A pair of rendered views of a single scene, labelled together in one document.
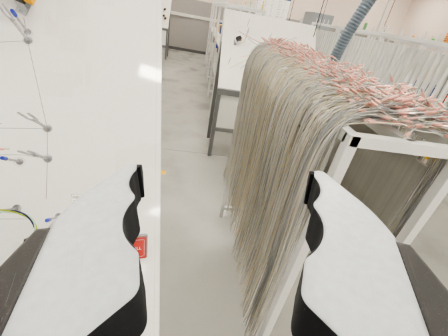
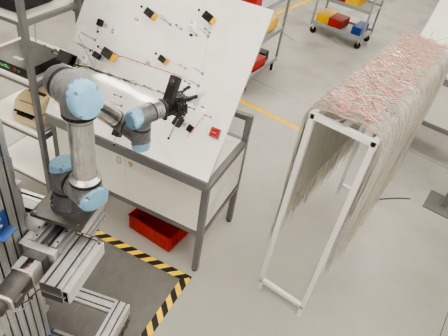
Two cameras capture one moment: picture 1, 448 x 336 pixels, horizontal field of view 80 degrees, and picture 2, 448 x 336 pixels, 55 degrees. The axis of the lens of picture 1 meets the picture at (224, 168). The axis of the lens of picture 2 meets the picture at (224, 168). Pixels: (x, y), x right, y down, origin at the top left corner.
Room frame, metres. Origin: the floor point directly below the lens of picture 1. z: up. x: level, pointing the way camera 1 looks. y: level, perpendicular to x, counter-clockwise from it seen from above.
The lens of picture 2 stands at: (-1.02, -1.17, 2.49)
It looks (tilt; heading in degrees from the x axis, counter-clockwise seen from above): 39 degrees down; 40
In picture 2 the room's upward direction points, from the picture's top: 10 degrees clockwise
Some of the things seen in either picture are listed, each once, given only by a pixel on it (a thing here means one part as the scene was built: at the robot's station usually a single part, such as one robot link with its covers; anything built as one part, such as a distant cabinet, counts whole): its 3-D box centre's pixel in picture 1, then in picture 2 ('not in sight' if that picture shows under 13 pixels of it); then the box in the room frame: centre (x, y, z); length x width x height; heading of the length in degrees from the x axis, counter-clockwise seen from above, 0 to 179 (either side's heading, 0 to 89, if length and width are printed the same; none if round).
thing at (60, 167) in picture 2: not in sight; (67, 173); (-0.46, 0.08, 1.33); 0.13 x 0.12 x 0.14; 94
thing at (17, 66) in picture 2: not in sight; (25, 57); (0.00, 1.50, 1.09); 0.35 x 0.33 x 0.07; 110
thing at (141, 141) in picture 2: not in sight; (138, 135); (-0.19, -0.01, 1.46); 0.11 x 0.08 x 0.11; 94
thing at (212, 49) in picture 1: (223, 45); not in sight; (7.01, 0.58, 0.90); 5.24 x 0.59 x 1.79; 10
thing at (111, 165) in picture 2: not in sight; (91, 160); (0.08, 0.89, 0.60); 0.55 x 0.02 x 0.39; 110
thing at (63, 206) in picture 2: not in sight; (68, 194); (-0.47, 0.09, 1.21); 0.15 x 0.15 x 0.10
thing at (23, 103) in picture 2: not in sight; (39, 104); (0.02, 1.45, 0.76); 0.30 x 0.21 x 0.20; 23
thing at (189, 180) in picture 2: not in sight; (123, 149); (0.15, 0.63, 0.83); 1.18 x 0.06 x 0.06; 110
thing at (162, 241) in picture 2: not in sight; (161, 222); (0.42, 0.55, 0.07); 0.39 x 0.29 x 0.14; 103
